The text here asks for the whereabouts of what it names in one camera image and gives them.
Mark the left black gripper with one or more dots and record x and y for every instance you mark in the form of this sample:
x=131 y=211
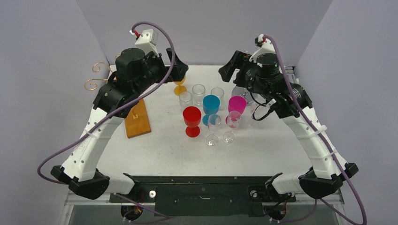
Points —
x=179 y=71

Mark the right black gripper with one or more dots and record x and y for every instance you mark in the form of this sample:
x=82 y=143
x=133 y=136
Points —
x=237 y=69

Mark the clear etched glass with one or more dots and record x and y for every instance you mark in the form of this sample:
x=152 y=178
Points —
x=198 y=93
x=219 y=92
x=185 y=99

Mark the pink wine glass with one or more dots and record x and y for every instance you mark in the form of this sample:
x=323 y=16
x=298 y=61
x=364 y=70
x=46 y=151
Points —
x=236 y=103

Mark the blue wine glass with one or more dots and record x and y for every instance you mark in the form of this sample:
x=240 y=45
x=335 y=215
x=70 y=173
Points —
x=210 y=104

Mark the clear wine glass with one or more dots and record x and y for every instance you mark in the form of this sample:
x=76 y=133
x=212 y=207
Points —
x=214 y=122
x=250 y=122
x=232 y=120

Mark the red wine glass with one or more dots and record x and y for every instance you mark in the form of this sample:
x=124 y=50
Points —
x=192 y=119

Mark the clear wine glass back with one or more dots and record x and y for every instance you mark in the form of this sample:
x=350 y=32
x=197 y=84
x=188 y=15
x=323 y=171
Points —
x=214 y=122

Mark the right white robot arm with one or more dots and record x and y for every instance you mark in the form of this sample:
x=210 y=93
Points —
x=291 y=103

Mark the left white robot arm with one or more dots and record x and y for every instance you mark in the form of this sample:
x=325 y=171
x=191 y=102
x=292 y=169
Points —
x=137 y=74

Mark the wooden rack base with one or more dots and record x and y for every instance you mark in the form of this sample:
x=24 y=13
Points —
x=137 y=122

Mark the yellow plastic goblet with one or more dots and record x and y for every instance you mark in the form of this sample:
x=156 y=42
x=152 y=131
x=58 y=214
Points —
x=179 y=87

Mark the chrome wire glass rack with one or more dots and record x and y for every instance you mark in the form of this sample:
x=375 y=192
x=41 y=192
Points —
x=243 y=92

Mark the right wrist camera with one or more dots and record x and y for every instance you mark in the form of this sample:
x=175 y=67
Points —
x=264 y=46

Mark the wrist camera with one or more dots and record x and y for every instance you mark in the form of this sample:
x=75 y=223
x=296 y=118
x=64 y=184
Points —
x=264 y=46
x=146 y=40

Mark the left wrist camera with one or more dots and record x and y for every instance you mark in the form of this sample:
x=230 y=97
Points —
x=146 y=40

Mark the gold wire glass rack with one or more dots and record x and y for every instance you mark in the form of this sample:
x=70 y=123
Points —
x=96 y=80

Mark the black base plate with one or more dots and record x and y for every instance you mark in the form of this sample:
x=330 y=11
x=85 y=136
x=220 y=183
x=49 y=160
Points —
x=203 y=195

